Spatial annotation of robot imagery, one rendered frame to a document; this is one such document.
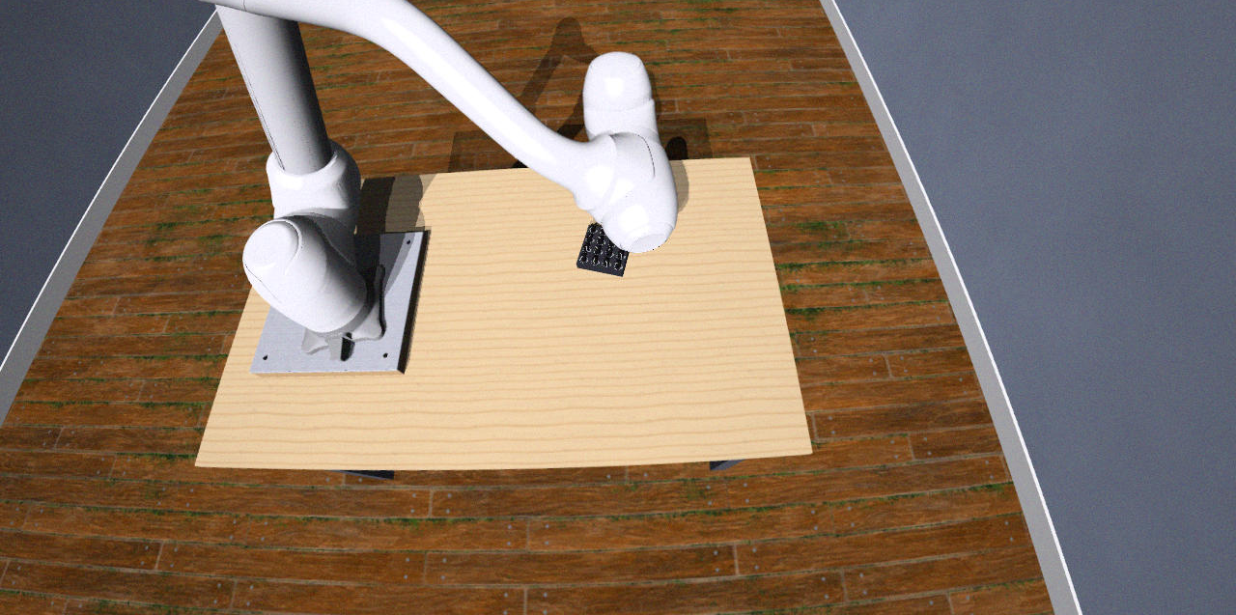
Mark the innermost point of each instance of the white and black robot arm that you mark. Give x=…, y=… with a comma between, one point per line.
x=308, y=271

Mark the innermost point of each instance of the black knob box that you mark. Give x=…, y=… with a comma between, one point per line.
x=608, y=258

